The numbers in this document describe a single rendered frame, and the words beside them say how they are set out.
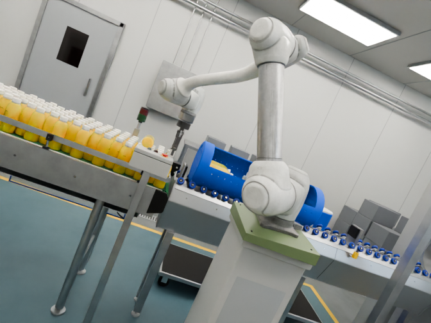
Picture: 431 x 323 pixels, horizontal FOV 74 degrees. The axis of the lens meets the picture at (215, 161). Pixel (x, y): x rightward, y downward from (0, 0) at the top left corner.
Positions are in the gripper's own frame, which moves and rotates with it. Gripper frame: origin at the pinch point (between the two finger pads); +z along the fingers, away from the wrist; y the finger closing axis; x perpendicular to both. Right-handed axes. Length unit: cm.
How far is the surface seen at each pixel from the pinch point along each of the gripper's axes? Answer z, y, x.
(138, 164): 7.7, -17.5, 14.4
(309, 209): 1, 2, -95
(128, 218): 37.8, -14.5, 8.8
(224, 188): 7.9, 4.0, -37.5
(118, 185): 25.3, -6.3, 20.4
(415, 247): -5, -19, -158
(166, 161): 1.0, -17.5, 2.1
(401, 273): 13, -20, -158
